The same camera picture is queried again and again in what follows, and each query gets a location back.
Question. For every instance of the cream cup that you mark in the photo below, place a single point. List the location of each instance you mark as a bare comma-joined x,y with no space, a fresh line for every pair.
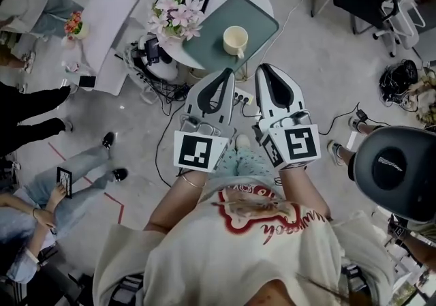
235,40

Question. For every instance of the person's left forearm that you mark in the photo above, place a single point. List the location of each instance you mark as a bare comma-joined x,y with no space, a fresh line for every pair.
177,202

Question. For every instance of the light patterned trousers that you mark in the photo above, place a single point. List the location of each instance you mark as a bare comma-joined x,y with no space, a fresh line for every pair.
250,161

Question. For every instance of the orange flower pot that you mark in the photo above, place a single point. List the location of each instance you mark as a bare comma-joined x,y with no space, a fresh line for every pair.
75,25

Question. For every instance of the white and black floor device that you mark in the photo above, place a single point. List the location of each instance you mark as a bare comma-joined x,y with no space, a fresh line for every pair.
160,66

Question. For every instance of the black marker board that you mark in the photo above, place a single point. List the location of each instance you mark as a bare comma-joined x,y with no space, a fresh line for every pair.
64,182

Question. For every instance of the white power strip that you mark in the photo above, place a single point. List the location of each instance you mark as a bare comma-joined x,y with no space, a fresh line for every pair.
242,96

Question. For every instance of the cream printed t-shirt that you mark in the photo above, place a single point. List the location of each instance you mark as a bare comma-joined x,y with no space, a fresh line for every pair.
211,263

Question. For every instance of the gold bangle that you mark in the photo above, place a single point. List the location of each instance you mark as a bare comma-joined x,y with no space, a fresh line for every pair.
192,184

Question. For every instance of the curved white bench table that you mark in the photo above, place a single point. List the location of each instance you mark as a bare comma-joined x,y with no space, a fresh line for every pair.
112,18

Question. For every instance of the small snack packet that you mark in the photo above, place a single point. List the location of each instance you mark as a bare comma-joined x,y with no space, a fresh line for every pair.
73,67

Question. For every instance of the black helmet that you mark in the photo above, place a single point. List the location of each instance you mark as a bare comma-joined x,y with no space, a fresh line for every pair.
391,168

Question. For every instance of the person's right forearm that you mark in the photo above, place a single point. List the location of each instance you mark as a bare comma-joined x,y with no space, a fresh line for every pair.
301,192

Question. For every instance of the white paper sheet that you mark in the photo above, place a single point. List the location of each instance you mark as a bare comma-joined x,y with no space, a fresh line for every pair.
352,141

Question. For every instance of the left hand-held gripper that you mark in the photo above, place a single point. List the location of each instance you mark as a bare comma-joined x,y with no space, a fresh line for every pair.
192,151

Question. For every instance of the black power adapter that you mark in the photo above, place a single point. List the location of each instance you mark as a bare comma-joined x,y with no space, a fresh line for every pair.
361,114

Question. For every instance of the white shoe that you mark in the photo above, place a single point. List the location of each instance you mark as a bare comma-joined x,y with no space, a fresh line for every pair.
242,141

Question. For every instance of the black smartphone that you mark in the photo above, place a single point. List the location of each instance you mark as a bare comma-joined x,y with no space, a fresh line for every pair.
87,81

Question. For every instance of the white office chair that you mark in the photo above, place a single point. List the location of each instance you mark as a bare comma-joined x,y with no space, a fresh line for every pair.
405,1

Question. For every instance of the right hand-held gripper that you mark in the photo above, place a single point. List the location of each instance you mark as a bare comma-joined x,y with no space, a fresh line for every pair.
299,144

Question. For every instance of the green tray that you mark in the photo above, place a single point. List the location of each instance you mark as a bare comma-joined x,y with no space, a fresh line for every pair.
259,22

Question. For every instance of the pink flower bouquet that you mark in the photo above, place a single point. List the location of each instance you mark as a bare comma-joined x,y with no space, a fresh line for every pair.
177,15

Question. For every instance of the dried flower bunch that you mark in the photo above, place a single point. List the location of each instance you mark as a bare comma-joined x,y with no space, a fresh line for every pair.
427,93

